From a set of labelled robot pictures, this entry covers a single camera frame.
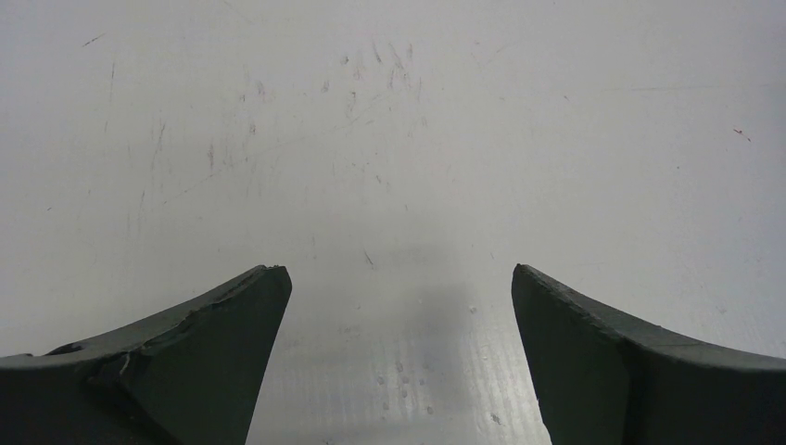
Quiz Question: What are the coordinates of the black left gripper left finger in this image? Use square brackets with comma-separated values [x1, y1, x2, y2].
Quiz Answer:
[1, 266, 292, 444]

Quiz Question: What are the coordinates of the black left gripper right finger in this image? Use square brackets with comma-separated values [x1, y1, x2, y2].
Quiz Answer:
[512, 264, 785, 444]

